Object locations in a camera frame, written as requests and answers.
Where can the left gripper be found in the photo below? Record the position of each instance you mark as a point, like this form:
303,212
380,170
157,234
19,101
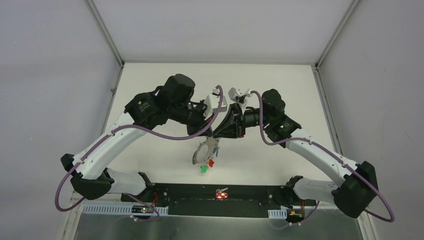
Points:
197,124

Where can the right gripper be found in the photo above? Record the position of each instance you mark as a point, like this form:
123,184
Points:
229,128

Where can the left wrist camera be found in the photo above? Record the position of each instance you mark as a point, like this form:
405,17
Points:
212,103

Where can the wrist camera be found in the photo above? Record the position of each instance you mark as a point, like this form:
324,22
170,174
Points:
212,103
240,98

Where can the green tag key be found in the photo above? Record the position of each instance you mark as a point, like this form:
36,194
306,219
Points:
204,169

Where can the red tag key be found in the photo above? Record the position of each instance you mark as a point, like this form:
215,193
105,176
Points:
221,193

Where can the metal keyring plate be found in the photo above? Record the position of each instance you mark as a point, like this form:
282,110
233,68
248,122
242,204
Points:
205,151

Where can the red tag on plate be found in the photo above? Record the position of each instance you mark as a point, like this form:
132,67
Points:
210,163

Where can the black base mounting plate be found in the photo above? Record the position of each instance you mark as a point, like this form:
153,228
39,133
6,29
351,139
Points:
244,201

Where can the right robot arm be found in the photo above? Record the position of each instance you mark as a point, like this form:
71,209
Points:
276,128

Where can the aluminium front rail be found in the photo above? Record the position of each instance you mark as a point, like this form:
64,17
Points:
351,199

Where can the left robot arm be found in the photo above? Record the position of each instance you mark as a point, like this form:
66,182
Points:
89,172

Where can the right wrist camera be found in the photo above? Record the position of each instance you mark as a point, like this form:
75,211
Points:
240,98

